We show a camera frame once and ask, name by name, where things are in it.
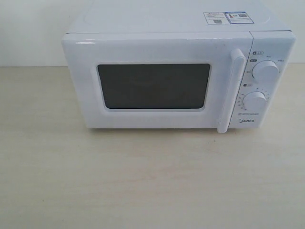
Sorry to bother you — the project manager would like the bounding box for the white microwave door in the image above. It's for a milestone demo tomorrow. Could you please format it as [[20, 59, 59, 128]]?
[[62, 32, 253, 133]]

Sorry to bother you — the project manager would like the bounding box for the white microwave oven body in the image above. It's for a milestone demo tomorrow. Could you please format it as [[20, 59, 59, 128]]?
[[66, 0, 297, 130]]

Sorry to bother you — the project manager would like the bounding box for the lower white timer knob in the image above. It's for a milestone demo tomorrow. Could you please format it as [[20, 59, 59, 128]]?
[[243, 91, 267, 112]]

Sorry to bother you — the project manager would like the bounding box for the warning label sticker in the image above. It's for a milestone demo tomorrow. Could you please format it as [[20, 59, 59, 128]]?
[[203, 11, 254, 25]]

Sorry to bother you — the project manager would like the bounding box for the upper white control knob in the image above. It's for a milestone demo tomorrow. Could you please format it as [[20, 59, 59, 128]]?
[[252, 60, 279, 83]]

